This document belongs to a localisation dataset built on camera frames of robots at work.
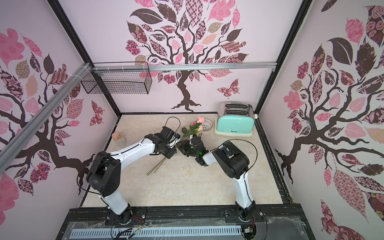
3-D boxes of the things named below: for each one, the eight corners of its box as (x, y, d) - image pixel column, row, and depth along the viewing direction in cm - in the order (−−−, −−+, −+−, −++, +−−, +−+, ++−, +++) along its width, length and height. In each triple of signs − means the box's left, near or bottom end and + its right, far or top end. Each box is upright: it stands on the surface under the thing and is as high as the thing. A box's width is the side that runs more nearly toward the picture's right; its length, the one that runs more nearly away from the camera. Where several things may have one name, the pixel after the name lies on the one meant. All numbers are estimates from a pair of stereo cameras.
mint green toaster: (215, 138, 108) (218, 120, 93) (213, 120, 120) (215, 102, 105) (249, 138, 108) (257, 120, 93) (244, 120, 120) (250, 102, 105)
